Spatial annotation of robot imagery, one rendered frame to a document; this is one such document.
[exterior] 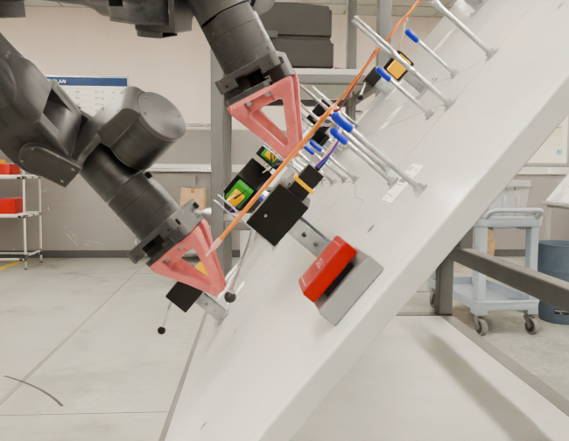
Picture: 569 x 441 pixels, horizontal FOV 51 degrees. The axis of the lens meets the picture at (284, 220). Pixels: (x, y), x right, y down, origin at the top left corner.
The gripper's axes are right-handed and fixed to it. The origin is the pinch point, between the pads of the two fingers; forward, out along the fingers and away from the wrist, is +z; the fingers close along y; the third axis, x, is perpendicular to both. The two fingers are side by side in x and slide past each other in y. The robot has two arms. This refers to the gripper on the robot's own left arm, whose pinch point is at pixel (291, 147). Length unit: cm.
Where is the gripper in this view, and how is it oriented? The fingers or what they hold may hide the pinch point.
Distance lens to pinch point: 62.3
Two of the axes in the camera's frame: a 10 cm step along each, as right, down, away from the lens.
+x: -8.9, 4.2, 2.0
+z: 4.5, 8.8, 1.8
